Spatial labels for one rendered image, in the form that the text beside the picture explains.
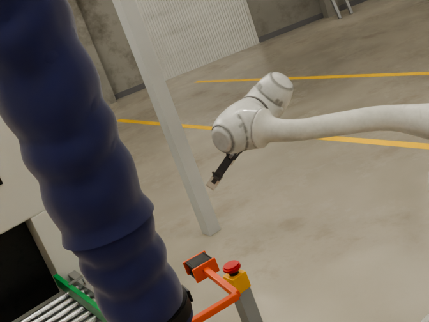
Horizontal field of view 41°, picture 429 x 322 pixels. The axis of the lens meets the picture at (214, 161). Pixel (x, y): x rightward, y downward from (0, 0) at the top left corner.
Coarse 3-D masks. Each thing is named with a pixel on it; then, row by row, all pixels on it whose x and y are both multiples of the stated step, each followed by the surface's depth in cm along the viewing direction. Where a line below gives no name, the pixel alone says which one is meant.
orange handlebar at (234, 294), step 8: (208, 272) 183; (216, 280) 177; (224, 280) 175; (224, 288) 173; (232, 288) 170; (232, 296) 166; (216, 304) 165; (224, 304) 165; (200, 312) 164; (208, 312) 163; (216, 312) 165; (192, 320) 162; (200, 320) 163
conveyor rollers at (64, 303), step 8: (64, 296) 353; (48, 304) 349; (56, 304) 350; (64, 304) 344; (72, 304) 339; (80, 304) 340; (40, 312) 346; (48, 312) 340; (56, 312) 341; (64, 312) 335; (72, 312) 330; (80, 312) 331; (88, 312) 325; (24, 320) 341; (32, 320) 343; (40, 320) 337; (48, 320) 331; (56, 320) 332; (64, 320) 326; (72, 320) 322; (80, 320) 322; (88, 320) 316; (96, 320) 317
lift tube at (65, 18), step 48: (0, 0) 114; (48, 0) 119; (0, 48) 117; (48, 48) 120; (0, 96) 123; (48, 96) 121; (48, 144) 125; (96, 144) 127; (48, 192) 131; (96, 192) 129; (96, 240) 132
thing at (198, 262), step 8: (200, 256) 192; (208, 256) 190; (184, 264) 192; (192, 264) 188; (200, 264) 186; (208, 264) 187; (216, 264) 188; (192, 272) 191; (200, 272) 186; (200, 280) 187
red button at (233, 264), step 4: (232, 260) 222; (224, 264) 221; (228, 264) 220; (232, 264) 219; (236, 264) 218; (240, 264) 219; (224, 268) 219; (228, 268) 217; (232, 268) 217; (236, 268) 217; (224, 272) 219; (228, 272) 217; (232, 272) 217; (236, 272) 219; (232, 276) 219
